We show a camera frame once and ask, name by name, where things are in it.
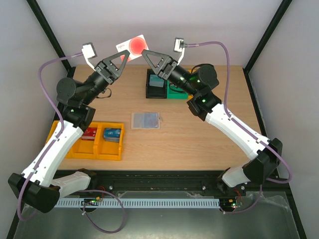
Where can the green bin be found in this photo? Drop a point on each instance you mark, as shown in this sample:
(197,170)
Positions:
(175,93)

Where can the yellow bin with red cards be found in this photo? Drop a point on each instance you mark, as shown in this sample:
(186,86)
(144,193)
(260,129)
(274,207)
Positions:
(82,148)

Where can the white red-dot credit card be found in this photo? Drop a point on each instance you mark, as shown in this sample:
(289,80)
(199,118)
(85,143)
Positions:
(135,46)

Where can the black frame post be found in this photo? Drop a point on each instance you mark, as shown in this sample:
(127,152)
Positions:
(37,11)
(280,12)

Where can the black bin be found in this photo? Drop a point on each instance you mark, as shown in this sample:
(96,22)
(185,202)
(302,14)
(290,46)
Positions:
(155,92)

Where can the cream leather card holder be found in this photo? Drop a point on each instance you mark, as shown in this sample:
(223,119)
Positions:
(146,120)

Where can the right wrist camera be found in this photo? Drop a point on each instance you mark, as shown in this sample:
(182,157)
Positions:
(179,47)

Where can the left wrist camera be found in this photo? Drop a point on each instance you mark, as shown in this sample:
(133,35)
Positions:
(89,52)

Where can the black frame post right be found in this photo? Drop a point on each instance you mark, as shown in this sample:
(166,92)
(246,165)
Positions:
(280,12)

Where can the yellow bin with blue cards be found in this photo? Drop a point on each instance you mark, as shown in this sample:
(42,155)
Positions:
(106,150)

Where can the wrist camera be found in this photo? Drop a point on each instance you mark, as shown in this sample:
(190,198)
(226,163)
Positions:
(179,47)
(89,52)

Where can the black frame post left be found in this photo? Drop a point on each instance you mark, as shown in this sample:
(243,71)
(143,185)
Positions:
(37,11)

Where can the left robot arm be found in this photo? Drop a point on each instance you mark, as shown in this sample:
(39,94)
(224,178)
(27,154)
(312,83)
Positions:
(35,186)

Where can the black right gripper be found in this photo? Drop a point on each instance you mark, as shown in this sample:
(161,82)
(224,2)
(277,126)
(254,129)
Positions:
(167,69)

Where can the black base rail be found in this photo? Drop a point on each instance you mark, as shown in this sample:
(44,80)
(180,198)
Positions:
(204,182)

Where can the light blue cable duct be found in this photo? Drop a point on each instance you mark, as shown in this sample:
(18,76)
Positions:
(140,203)

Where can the blue VIP card stack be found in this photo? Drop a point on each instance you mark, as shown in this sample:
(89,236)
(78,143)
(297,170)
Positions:
(112,134)

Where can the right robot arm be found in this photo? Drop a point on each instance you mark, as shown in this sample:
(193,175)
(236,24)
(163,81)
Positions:
(262,152)

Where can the red card stack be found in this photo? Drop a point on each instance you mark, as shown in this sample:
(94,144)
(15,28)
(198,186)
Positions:
(89,134)

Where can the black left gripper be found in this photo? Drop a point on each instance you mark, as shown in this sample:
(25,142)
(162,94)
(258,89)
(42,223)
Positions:
(105,72)

